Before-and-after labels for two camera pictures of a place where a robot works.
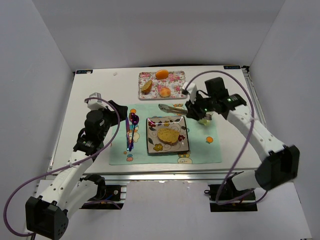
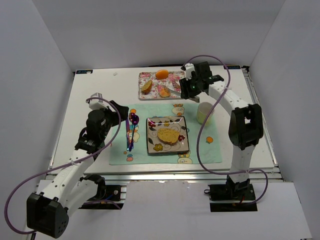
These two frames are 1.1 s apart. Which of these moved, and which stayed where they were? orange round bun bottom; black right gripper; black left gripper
Moved: black right gripper
Stayed: orange round bun bottom; black left gripper
